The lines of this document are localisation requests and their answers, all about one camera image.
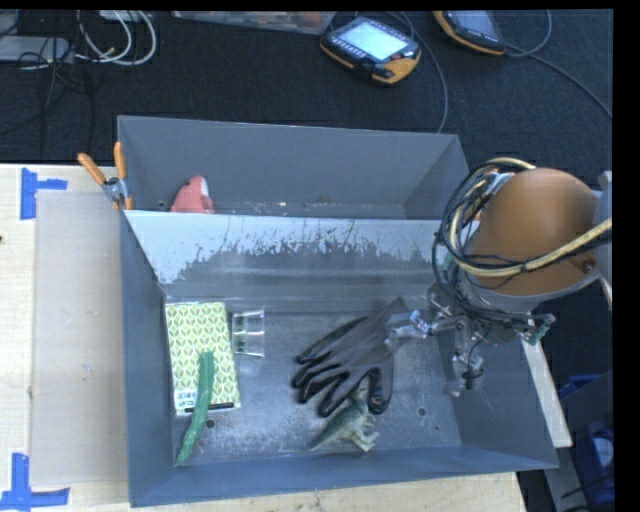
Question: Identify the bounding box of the green patterned flat box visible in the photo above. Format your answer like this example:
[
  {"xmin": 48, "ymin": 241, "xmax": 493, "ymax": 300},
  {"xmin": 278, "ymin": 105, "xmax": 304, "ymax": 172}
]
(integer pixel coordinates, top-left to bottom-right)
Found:
[{"xmin": 165, "ymin": 300, "xmax": 243, "ymax": 418}]

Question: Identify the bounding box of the pink plush toy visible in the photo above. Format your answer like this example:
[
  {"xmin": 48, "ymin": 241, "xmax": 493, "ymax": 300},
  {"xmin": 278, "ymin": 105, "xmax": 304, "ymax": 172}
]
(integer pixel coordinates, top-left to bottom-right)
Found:
[{"xmin": 169, "ymin": 174, "xmax": 217, "ymax": 215}]

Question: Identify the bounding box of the grey metal bin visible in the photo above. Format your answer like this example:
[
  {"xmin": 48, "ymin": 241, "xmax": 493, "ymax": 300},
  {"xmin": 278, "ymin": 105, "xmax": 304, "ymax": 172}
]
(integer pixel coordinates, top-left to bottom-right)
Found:
[{"xmin": 116, "ymin": 115, "xmax": 561, "ymax": 508}]

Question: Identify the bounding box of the clear plastic piece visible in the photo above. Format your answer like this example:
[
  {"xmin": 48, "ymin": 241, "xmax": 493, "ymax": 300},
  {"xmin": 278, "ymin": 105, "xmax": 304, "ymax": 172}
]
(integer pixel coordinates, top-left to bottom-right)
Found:
[{"xmin": 230, "ymin": 306, "xmax": 267, "ymax": 359}]

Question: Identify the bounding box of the pale wood flat board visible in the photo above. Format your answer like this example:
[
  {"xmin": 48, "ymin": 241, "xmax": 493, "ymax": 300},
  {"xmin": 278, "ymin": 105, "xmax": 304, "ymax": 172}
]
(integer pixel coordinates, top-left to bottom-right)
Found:
[{"xmin": 28, "ymin": 189, "xmax": 132, "ymax": 490}]

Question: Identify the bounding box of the black and grey work glove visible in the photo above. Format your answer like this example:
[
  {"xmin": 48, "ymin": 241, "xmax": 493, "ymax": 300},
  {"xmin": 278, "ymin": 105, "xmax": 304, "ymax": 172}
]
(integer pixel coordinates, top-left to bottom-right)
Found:
[{"xmin": 290, "ymin": 296, "xmax": 410, "ymax": 419}]

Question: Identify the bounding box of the green toy bean pod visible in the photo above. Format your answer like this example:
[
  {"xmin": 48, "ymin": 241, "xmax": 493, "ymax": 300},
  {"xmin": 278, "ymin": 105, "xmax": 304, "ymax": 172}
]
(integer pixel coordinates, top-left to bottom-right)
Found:
[{"xmin": 174, "ymin": 350, "xmax": 217, "ymax": 467}]

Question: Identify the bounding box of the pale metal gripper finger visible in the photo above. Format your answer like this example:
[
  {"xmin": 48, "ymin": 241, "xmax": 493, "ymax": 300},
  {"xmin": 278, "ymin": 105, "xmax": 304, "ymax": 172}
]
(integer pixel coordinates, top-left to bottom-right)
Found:
[
  {"xmin": 442, "ymin": 349, "xmax": 485, "ymax": 399},
  {"xmin": 383, "ymin": 309, "xmax": 432, "ymax": 349}
]

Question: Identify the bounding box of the green toy dinosaur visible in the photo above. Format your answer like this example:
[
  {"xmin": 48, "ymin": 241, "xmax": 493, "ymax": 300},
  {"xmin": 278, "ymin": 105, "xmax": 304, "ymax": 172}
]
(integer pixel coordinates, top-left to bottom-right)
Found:
[{"xmin": 306, "ymin": 386, "xmax": 382, "ymax": 455}]

